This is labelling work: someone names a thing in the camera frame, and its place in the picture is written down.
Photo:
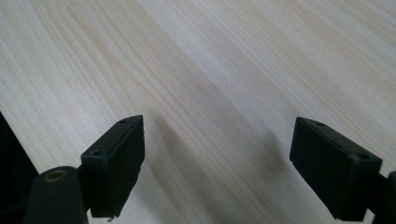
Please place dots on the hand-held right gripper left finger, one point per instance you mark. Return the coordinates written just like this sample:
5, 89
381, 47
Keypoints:
113, 168

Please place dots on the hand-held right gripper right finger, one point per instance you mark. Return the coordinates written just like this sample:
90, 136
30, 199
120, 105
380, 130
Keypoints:
333, 168

